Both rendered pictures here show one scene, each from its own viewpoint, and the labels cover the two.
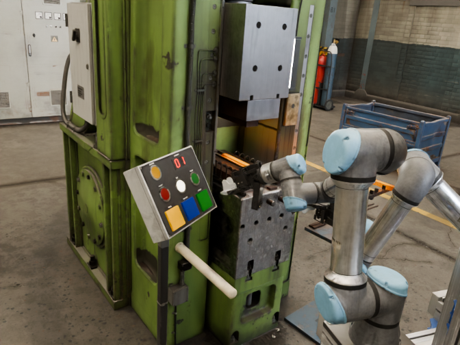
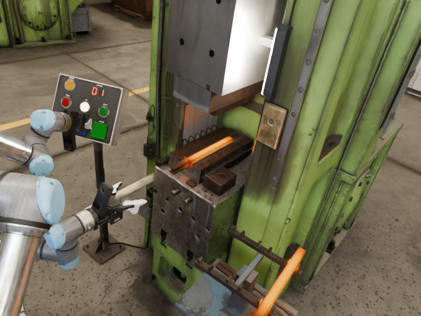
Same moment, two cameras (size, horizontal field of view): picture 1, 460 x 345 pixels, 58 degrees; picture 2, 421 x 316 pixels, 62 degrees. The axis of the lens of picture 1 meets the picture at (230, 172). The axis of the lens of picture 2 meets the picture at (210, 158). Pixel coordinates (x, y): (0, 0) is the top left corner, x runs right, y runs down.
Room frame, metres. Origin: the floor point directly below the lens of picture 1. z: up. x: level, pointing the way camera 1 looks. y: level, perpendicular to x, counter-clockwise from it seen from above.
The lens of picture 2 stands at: (1.67, -1.41, 1.89)
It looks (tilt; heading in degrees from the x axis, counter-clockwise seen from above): 34 degrees down; 73
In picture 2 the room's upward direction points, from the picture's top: 9 degrees clockwise
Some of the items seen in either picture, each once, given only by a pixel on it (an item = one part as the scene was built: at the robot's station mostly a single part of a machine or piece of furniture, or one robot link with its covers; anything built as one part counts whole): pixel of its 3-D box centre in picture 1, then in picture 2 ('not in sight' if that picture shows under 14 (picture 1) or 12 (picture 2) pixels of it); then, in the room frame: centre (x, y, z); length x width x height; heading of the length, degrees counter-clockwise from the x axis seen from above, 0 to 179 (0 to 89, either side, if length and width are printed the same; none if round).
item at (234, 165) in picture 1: (231, 168); (212, 150); (2.10, -0.01, 0.96); 0.42 x 0.20 x 0.09; 38
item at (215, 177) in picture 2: not in sight; (221, 181); (2.09, -0.24, 0.95); 0.12 x 0.08 x 0.06; 38
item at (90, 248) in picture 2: not in sight; (103, 243); (1.52, 0.26, 0.05); 0.22 x 0.22 x 0.09; 38
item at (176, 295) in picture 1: (177, 293); (147, 209); (1.80, 0.22, 0.36); 0.09 x 0.07 x 0.12; 128
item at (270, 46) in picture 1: (246, 50); (240, 27); (2.12, -0.04, 1.56); 0.42 x 0.39 x 0.40; 38
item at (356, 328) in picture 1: (376, 325); not in sight; (1.04, -0.47, 0.87); 0.15 x 0.15 x 0.10
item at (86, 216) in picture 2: not in sight; (85, 221); (1.53, -0.48, 0.98); 0.08 x 0.05 x 0.08; 128
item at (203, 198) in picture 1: (203, 200); (99, 131); (1.55, 0.10, 1.01); 0.07 x 0.05 x 0.07; 153
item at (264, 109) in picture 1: (236, 100); (223, 83); (2.10, -0.01, 1.32); 0.42 x 0.20 x 0.10; 38
